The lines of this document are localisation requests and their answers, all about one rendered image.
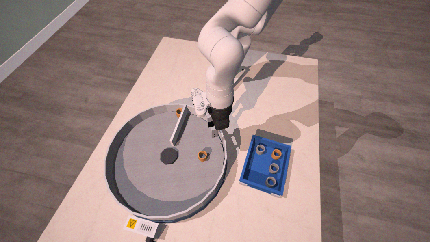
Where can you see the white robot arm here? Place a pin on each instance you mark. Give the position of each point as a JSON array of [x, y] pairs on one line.
[[225, 40]]

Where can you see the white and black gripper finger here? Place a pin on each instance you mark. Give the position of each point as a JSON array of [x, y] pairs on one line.
[[210, 121], [214, 132]]

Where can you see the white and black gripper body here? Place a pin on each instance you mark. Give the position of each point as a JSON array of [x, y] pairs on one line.
[[218, 107]]

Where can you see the blue crate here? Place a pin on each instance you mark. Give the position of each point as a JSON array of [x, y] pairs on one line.
[[256, 167]]

